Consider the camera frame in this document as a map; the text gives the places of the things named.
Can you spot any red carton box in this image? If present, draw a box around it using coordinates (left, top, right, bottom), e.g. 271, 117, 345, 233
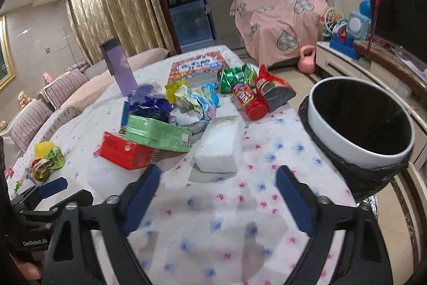
94, 132, 155, 171

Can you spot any green carton box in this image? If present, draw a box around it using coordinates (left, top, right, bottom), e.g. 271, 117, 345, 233
124, 115, 192, 153

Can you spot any white foam block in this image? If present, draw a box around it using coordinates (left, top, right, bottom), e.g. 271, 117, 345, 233
193, 116, 244, 174

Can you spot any white trash bin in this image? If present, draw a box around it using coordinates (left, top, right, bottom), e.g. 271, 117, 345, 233
307, 77, 415, 169

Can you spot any left hand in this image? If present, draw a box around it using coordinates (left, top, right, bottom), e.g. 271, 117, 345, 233
11, 252, 46, 281

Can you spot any yellow cupcake liner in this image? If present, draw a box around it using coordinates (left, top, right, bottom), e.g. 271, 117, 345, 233
34, 141, 55, 158

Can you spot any small teddy bear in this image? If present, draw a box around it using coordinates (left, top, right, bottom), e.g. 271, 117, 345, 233
17, 91, 32, 108

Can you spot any striped pink cushion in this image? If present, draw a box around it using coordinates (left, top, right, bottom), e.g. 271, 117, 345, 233
44, 69, 88, 110

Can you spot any gold framed painting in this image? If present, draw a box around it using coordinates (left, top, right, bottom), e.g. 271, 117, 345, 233
0, 16, 17, 91

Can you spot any pink sofa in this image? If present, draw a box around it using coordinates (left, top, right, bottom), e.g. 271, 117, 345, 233
0, 46, 169, 169

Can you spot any blue crumpled wrapper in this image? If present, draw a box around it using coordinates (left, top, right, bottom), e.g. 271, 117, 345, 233
121, 82, 174, 127

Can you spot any purple thermos bottle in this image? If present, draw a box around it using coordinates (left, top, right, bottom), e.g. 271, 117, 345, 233
100, 38, 138, 96

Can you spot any yellow snack wrapper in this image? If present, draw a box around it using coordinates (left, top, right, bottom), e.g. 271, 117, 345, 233
165, 80, 185, 103

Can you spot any pastel crumpled wrapper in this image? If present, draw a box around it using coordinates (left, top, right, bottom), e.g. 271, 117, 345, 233
169, 83, 219, 135

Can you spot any floral white tablecloth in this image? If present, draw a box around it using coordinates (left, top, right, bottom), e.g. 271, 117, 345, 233
6, 44, 358, 285

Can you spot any red grey snack bag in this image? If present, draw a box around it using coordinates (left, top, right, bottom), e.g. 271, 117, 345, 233
255, 65, 296, 112

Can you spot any red children's book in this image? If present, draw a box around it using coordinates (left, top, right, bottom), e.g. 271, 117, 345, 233
168, 50, 229, 83

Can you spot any red chips canister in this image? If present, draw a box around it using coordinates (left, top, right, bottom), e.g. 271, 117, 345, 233
232, 83, 268, 121

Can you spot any pink kettlebell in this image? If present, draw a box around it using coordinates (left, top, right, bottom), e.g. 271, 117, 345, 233
298, 45, 316, 75

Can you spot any gold patterned curtain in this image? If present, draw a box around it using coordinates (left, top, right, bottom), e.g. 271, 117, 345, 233
64, 0, 176, 64

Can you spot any green snack bag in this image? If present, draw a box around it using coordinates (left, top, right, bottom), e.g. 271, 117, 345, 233
217, 64, 258, 94

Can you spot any blue toy machine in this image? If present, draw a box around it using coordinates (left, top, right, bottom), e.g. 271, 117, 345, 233
329, 11, 371, 60

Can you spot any colourful ferris wheel toy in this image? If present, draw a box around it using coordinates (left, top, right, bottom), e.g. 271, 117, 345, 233
319, 6, 344, 38

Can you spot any pink heart cover sheet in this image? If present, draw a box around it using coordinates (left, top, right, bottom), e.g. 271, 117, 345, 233
230, 0, 328, 67

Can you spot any blue spiky ball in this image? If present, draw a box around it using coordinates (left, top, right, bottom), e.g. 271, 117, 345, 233
359, 0, 371, 18

